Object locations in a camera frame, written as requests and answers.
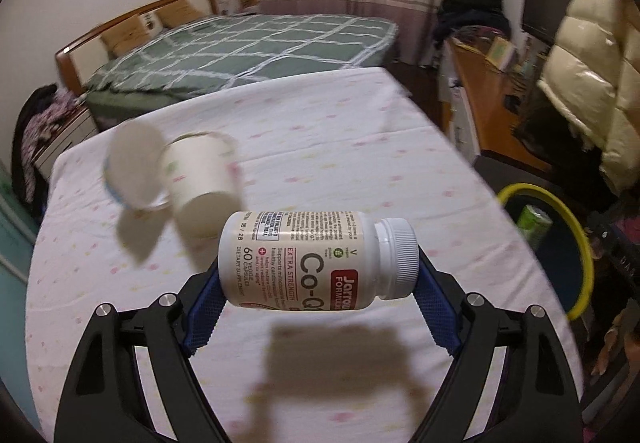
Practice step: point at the cream puffer jacket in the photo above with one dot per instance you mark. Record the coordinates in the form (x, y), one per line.
(585, 73)

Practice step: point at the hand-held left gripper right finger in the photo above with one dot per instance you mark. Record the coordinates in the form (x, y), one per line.
(435, 308)

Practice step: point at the green label can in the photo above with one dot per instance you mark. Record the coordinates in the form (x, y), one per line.
(532, 225)

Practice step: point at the dark bag pile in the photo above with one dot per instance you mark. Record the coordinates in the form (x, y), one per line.
(470, 15)

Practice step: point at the wooden desk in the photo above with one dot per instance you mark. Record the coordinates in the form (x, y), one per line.
(480, 83)

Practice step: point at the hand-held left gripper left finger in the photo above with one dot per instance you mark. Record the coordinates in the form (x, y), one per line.
(205, 308)

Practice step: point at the white dotted table cloth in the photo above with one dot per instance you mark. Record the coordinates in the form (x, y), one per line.
(325, 133)

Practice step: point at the wooden bed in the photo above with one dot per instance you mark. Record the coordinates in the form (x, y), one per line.
(75, 58)

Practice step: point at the pile of clothes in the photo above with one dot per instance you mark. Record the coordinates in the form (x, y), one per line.
(35, 133)

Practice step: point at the green plaid duvet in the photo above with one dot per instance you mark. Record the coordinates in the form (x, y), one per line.
(250, 48)

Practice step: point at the white paper cup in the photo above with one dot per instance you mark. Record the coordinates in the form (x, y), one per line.
(200, 183)

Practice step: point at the green book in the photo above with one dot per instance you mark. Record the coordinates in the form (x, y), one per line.
(500, 54)

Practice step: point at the black yellow-rimmed bin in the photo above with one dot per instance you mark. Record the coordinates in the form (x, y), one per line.
(584, 248)

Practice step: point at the tan pillow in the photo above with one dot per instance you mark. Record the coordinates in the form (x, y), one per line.
(180, 13)
(125, 37)

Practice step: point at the white supplement bottle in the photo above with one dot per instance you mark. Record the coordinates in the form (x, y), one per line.
(300, 258)

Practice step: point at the person's right hand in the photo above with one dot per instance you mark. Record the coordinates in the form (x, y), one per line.
(612, 343)

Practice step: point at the white nightstand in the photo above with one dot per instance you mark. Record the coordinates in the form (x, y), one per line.
(70, 143)

